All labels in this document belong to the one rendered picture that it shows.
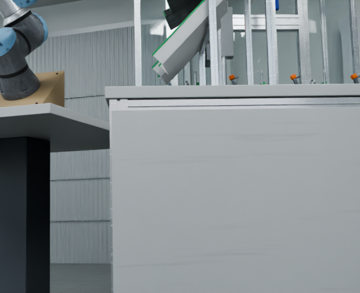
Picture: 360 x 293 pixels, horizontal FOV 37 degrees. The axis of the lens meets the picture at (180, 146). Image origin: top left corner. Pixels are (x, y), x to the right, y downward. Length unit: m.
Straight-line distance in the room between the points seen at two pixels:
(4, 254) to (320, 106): 1.23
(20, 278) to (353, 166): 1.21
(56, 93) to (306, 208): 1.12
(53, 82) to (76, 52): 4.10
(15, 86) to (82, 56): 4.12
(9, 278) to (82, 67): 4.32
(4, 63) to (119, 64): 3.95
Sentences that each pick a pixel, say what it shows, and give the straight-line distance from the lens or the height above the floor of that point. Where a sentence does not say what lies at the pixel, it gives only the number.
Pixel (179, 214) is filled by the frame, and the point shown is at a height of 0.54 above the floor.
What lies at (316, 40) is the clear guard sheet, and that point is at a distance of 3.72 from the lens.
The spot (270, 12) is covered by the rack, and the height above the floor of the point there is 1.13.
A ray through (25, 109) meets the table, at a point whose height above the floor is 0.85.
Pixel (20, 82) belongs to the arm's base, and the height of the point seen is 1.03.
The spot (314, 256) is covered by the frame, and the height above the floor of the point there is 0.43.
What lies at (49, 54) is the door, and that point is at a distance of 6.39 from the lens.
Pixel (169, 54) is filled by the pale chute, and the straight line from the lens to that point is 1.64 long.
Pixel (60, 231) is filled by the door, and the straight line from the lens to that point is 6.07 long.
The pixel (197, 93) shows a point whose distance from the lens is 1.34.
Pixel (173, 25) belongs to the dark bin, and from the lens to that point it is 1.93.
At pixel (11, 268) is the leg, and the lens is 2.04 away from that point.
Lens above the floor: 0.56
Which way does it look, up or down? 7 degrees up
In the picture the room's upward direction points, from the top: 1 degrees counter-clockwise
